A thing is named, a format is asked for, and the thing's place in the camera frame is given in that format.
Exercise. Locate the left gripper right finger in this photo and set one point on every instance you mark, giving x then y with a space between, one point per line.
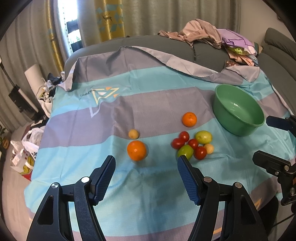
241 219

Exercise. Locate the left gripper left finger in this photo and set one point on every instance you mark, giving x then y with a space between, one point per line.
52 219

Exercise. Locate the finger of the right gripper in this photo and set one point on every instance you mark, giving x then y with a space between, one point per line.
274 165
286 124

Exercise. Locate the green round fruit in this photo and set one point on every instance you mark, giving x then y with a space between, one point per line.
186 151

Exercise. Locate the yellow-green mango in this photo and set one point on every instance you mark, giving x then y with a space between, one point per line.
203 137

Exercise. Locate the green plastic bowl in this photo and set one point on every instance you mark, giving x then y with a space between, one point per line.
236 110

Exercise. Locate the grey sofa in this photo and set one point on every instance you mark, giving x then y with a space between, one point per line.
277 60

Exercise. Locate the red cherry tomato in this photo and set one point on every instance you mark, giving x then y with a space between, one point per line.
184 136
200 153
193 143
177 143

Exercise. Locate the white plastic bag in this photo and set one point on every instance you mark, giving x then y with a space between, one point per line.
25 152

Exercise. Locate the pile of clothes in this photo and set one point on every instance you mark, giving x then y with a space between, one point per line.
239 48

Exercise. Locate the small orange mandarin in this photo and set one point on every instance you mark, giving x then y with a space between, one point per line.
189 119

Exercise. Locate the large orange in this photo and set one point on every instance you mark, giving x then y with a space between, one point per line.
136 150

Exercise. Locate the black floor stand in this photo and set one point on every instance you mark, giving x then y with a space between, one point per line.
19 98

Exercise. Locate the small tan round fruit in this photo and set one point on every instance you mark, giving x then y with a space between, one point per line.
133 134

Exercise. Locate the striped blue purple sheet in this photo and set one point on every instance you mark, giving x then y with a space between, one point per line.
109 94

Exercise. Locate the grey and yellow curtain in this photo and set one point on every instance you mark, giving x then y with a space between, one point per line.
31 33

